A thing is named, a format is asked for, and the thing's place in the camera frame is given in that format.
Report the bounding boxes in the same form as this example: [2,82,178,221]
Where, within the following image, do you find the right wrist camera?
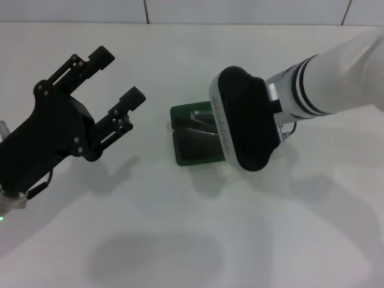
[209,65,283,172]

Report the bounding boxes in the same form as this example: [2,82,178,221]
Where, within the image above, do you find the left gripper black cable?
[26,169,55,200]

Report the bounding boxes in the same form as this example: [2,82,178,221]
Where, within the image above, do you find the gripper silver connector stub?
[276,125,289,144]
[0,119,11,140]

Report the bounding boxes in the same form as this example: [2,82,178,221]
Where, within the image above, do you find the clear transparent glasses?
[190,109,223,137]

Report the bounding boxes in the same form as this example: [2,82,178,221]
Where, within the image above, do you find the right gripper silver connector stub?
[276,125,289,144]

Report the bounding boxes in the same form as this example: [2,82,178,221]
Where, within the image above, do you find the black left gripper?
[0,45,147,194]

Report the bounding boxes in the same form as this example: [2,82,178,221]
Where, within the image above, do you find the dark green glasses case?
[170,100,229,167]

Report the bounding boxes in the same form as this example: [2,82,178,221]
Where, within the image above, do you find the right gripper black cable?
[281,121,298,137]

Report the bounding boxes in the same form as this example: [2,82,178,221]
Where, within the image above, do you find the left gripper silver connector stub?
[0,119,11,140]

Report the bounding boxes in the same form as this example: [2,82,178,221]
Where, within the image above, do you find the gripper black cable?
[26,169,55,200]
[281,121,298,137]

